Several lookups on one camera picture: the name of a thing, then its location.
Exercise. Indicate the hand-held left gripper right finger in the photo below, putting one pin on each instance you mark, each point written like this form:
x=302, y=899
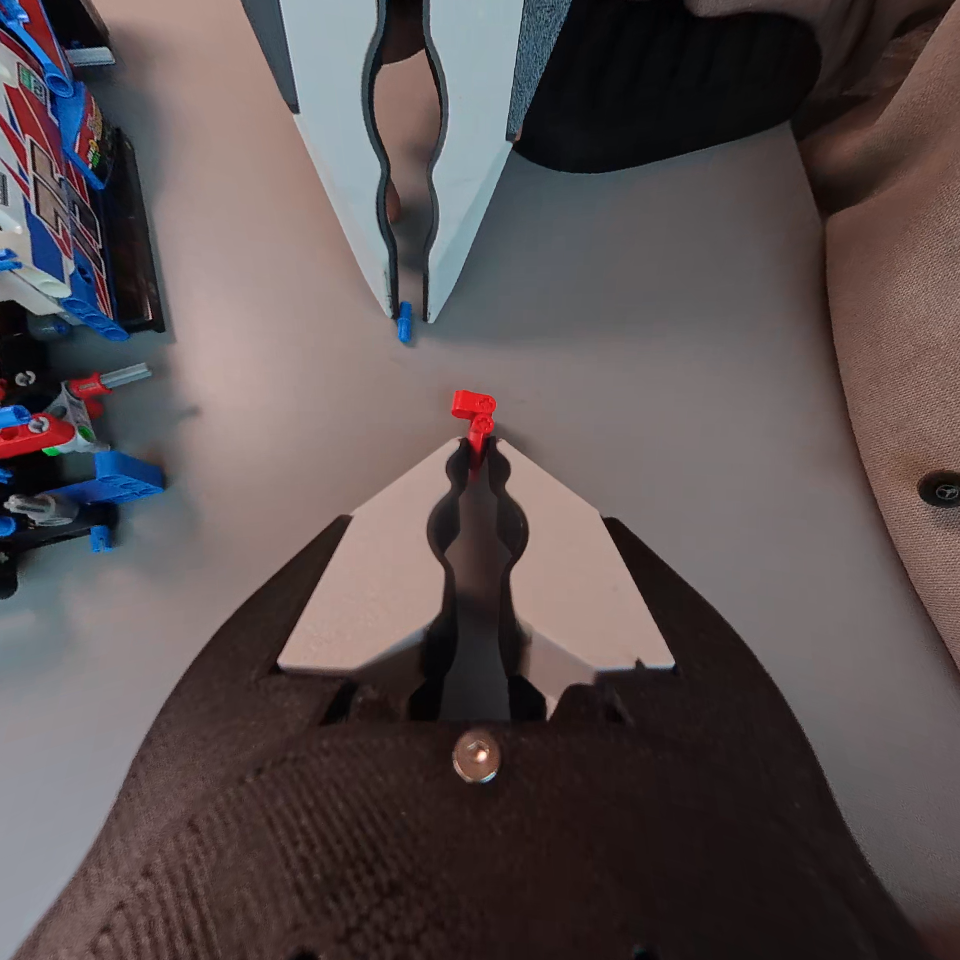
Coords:
x=592, y=592

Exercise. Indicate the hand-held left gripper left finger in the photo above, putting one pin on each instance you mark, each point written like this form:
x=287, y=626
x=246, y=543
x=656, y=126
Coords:
x=360, y=592

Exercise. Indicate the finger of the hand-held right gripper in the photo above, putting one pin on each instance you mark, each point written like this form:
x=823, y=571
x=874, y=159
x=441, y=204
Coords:
x=480, y=90
x=330, y=90

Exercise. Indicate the red long brick connector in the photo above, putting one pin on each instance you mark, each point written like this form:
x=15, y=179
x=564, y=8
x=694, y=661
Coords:
x=480, y=439

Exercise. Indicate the red short brick connector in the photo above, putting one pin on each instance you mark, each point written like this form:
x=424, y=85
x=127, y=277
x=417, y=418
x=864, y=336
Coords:
x=472, y=405

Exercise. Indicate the blue brick pin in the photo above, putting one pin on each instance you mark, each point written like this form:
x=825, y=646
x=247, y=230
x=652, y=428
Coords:
x=405, y=322

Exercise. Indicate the person's right forearm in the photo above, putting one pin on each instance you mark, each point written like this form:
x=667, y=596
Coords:
x=862, y=75

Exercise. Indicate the grey desk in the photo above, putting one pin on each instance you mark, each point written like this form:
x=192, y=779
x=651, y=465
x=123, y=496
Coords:
x=675, y=375

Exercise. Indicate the person's right hand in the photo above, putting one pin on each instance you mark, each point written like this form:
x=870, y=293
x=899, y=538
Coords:
x=405, y=127

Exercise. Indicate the toy brick race car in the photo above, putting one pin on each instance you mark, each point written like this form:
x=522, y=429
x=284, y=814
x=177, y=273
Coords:
x=45, y=225

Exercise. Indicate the person's beige hoodie torso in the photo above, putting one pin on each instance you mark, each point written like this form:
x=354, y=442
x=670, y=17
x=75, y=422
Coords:
x=900, y=375

